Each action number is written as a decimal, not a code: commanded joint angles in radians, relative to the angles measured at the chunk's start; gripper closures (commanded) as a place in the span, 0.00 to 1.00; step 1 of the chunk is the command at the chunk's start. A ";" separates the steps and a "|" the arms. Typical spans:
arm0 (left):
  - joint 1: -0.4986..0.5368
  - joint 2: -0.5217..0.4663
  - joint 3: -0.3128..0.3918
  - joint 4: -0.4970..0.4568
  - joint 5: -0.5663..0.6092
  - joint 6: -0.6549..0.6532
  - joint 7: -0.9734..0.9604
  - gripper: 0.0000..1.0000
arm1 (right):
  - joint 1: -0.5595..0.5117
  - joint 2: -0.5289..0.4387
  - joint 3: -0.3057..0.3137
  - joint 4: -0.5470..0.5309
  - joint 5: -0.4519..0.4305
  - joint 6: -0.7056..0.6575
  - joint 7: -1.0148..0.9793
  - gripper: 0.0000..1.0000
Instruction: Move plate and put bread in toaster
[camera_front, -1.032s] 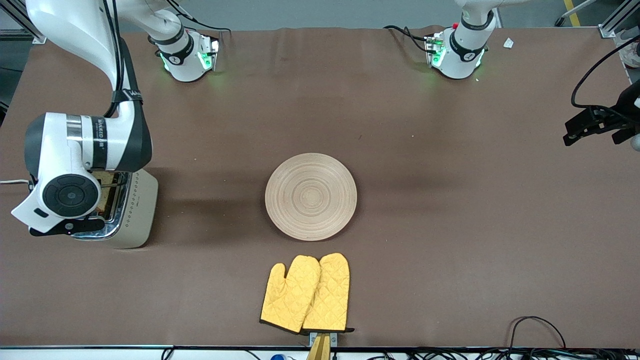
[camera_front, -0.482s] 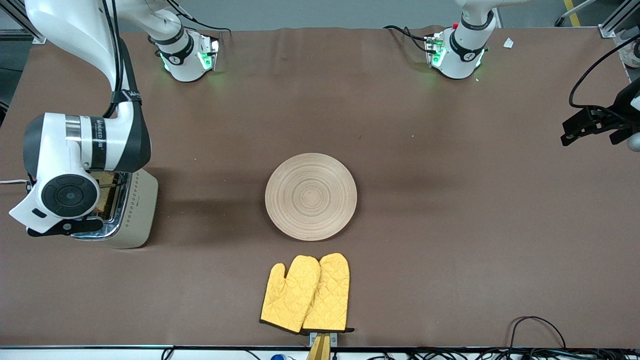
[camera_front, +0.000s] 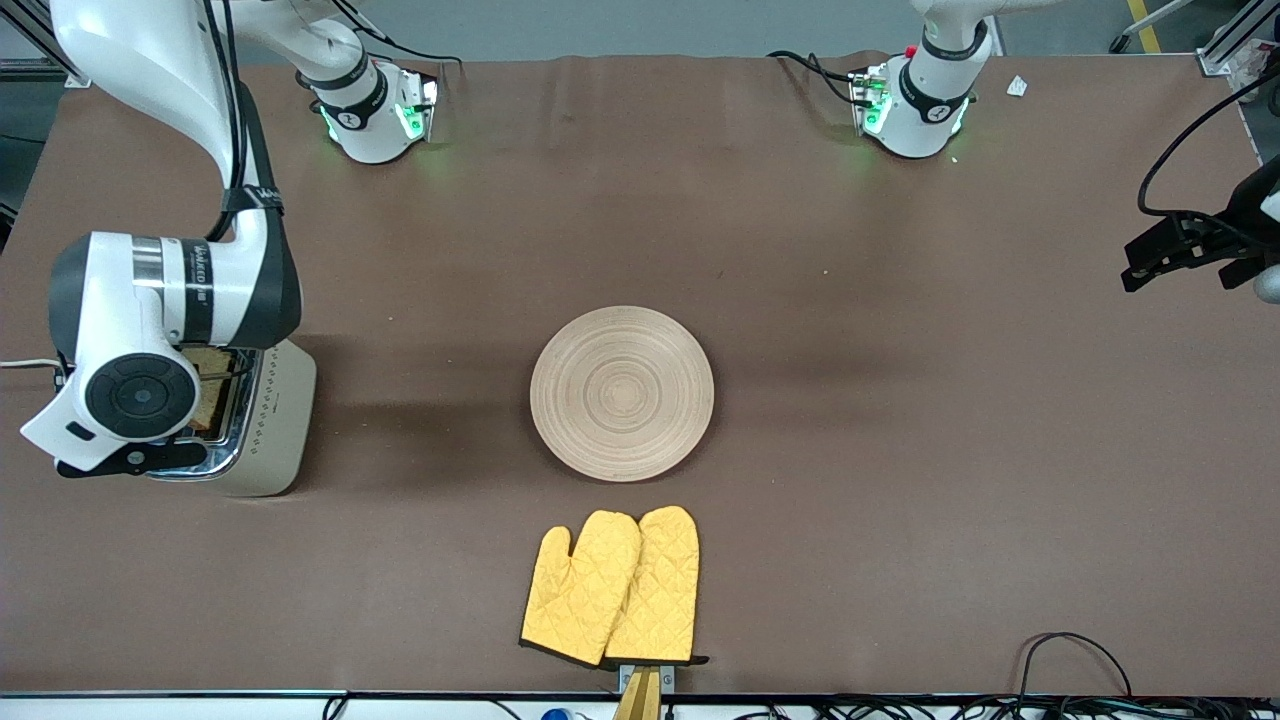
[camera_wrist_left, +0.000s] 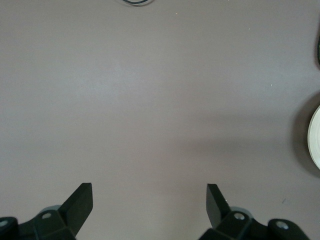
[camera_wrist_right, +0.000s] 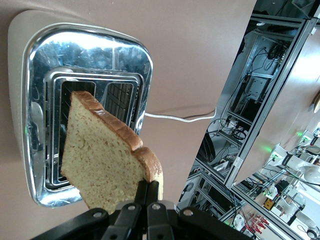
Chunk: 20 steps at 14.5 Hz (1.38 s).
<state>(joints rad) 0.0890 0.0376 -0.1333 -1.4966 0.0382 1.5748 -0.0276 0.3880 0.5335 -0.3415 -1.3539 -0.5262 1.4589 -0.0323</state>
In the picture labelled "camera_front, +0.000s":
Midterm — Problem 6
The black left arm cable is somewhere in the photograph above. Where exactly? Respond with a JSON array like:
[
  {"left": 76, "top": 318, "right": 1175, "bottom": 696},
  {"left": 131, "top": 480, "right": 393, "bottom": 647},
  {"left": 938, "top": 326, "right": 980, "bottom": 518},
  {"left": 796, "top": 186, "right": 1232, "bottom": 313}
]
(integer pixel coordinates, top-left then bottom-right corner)
[{"left": 1138, "top": 68, "right": 1280, "bottom": 219}]

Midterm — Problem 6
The brown table cover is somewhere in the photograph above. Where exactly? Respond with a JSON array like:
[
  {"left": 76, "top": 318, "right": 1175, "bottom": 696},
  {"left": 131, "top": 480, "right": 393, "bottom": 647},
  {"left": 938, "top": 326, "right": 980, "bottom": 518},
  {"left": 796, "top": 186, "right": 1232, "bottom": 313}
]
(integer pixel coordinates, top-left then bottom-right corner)
[{"left": 0, "top": 52, "right": 1280, "bottom": 696}]

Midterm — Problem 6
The beige and chrome toaster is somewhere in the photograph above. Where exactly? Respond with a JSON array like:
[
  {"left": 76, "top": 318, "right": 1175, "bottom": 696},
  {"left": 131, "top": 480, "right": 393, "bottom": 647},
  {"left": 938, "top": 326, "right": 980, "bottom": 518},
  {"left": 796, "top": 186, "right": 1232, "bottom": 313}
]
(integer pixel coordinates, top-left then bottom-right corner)
[{"left": 150, "top": 338, "right": 318, "bottom": 498}]

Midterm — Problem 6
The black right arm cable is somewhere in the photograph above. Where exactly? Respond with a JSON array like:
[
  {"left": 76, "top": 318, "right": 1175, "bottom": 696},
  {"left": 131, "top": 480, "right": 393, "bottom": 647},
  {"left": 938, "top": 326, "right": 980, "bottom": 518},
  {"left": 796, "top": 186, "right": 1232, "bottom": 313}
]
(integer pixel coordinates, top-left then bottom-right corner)
[{"left": 200, "top": 0, "right": 253, "bottom": 241}]

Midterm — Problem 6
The slice of bread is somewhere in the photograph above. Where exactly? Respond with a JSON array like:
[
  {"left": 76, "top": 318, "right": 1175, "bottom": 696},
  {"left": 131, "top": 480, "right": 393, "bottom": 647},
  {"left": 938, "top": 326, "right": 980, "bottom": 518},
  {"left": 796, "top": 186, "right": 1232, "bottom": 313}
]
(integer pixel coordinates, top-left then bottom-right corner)
[{"left": 180, "top": 345, "right": 236, "bottom": 433}]

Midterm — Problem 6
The yellow quilted oven mitt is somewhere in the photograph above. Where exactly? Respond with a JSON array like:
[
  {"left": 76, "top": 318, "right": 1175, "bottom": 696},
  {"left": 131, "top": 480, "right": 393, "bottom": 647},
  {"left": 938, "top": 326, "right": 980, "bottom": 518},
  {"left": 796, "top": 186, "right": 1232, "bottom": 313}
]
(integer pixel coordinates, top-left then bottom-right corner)
[
  {"left": 519, "top": 510, "right": 643, "bottom": 668},
  {"left": 603, "top": 505, "right": 709, "bottom": 668}
]

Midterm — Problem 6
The black looped cable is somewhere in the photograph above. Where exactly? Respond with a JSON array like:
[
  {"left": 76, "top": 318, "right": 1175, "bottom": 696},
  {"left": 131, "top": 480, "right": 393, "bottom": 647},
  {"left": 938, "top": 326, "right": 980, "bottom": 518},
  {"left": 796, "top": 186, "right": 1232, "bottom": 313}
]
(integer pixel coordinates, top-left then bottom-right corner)
[{"left": 1018, "top": 631, "right": 1134, "bottom": 698}]

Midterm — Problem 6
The yellow wooden bar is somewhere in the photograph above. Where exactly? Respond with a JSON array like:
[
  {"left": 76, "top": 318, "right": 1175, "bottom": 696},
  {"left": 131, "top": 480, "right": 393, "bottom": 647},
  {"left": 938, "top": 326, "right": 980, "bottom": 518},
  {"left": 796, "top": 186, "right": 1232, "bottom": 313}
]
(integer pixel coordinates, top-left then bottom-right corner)
[{"left": 613, "top": 668, "right": 663, "bottom": 720}]

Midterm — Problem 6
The black base cable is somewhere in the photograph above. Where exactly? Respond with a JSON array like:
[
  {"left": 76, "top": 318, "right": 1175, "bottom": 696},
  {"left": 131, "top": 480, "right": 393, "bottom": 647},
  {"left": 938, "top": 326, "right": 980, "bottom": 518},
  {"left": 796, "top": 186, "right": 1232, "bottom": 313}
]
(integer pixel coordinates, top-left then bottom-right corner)
[
  {"left": 330, "top": 0, "right": 463, "bottom": 69},
  {"left": 767, "top": 50, "right": 866, "bottom": 106}
]

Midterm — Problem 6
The aluminium frame post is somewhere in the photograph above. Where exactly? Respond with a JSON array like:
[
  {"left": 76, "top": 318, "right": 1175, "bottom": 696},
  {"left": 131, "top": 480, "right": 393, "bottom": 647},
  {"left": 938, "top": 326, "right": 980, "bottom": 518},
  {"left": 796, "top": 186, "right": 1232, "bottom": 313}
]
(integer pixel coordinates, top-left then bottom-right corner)
[
  {"left": 0, "top": 0, "right": 96, "bottom": 89},
  {"left": 1195, "top": 0, "right": 1280, "bottom": 76}
]

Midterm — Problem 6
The black right base cable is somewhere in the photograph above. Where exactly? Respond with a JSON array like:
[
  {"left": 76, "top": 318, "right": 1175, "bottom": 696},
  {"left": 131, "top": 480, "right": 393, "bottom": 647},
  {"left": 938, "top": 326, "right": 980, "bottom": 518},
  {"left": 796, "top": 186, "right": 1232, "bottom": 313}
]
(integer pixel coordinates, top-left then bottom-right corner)
[{"left": 330, "top": 0, "right": 463, "bottom": 69}]

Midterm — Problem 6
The black left base cable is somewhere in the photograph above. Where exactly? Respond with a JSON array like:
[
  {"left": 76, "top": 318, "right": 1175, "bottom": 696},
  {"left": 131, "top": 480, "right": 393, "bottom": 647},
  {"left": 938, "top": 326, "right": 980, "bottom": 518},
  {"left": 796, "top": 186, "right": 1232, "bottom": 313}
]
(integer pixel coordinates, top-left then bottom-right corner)
[{"left": 767, "top": 50, "right": 866, "bottom": 106}]

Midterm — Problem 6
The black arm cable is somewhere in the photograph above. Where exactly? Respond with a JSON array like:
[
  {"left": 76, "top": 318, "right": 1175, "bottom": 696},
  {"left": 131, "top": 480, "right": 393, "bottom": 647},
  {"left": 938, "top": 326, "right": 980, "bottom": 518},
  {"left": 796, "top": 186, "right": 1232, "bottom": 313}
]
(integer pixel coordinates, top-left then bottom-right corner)
[
  {"left": 1138, "top": 68, "right": 1280, "bottom": 219},
  {"left": 200, "top": 0, "right": 253, "bottom": 241}
]

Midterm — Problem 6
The round wooden plate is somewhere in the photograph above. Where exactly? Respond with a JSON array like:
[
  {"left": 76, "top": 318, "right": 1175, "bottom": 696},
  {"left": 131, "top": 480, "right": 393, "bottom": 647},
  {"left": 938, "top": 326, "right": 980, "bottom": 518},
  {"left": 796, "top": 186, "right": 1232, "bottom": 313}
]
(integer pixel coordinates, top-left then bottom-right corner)
[{"left": 529, "top": 305, "right": 716, "bottom": 484}]

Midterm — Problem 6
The bundle of black cables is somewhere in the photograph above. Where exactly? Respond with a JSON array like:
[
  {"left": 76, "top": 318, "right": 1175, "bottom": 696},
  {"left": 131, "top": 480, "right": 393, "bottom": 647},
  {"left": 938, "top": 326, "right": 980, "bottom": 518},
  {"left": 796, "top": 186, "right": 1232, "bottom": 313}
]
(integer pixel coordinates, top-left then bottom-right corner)
[{"left": 735, "top": 695, "right": 1280, "bottom": 720}]

